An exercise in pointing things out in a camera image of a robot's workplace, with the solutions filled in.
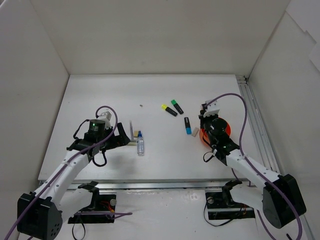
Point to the white eraser block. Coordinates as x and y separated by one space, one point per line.
195 132

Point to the yellow highlighter marker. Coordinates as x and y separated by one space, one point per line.
169 110

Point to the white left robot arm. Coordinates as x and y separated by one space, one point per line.
41 213

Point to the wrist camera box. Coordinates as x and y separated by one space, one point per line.
106 117
210 108

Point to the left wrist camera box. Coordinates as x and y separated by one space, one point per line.
106 117

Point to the clear mechanical pencil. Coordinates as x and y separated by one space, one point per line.
131 130

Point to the clear small spray bottle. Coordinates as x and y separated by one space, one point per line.
140 144

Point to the aluminium right side rail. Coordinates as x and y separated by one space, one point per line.
257 126

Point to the aluminium front rail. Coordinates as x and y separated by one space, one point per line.
164 184

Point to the orange round organizer container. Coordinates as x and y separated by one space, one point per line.
204 137

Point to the beige eraser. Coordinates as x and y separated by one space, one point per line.
135 134

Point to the aluminium rail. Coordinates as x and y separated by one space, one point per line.
164 184
257 126

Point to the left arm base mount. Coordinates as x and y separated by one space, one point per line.
100 202

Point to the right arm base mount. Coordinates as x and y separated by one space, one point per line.
218 208

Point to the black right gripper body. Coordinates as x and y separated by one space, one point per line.
203 118

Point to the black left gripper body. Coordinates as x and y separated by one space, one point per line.
116 138

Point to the green highlighter marker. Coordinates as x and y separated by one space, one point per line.
177 106

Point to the blue highlighter marker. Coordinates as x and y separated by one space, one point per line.
187 126

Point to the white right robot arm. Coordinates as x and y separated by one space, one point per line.
277 196

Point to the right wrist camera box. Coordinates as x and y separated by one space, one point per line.
210 108

